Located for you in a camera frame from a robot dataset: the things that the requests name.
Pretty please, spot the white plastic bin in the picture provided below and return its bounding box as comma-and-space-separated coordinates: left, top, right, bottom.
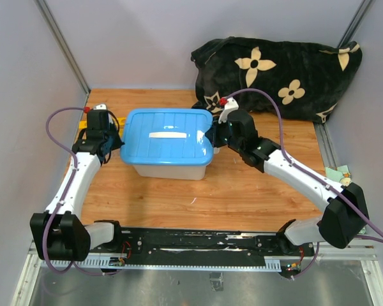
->
133, 164, 206, 180

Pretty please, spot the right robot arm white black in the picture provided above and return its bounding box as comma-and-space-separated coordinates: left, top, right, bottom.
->
206, 110, 369, 255

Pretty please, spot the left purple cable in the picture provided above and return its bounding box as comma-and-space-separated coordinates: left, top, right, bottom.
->
41, 106, 128, 277

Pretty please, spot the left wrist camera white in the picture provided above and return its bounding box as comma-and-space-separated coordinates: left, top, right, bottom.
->
84, 103, 108, 113

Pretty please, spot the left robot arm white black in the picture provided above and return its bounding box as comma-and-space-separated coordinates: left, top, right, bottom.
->
30, 104, 124, 262

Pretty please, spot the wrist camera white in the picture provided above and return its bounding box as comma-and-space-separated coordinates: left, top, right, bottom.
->
218, 98, 239, 124
84, 103, 108, 113

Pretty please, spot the yellow test tube rack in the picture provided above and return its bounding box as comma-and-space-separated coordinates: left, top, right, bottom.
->
79, 117, 126, 136

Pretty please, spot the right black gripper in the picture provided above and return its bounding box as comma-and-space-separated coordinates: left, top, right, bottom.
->
205, 113, 244, 152

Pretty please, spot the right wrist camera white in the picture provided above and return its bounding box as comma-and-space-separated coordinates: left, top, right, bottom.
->
218, 98, 239, 124

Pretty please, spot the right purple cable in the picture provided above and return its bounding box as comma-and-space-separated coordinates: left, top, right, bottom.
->
225, 88, 383, 281

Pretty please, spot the purple cable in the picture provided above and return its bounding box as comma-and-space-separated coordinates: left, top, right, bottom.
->
41, 106, 128, 277
225, 88, 383, 281

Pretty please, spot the blue plastic tray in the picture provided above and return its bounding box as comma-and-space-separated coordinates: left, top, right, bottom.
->
120, 108, 214, 166

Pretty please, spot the green cloth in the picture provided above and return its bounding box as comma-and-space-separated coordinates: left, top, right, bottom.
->
325, 165, 351, 186

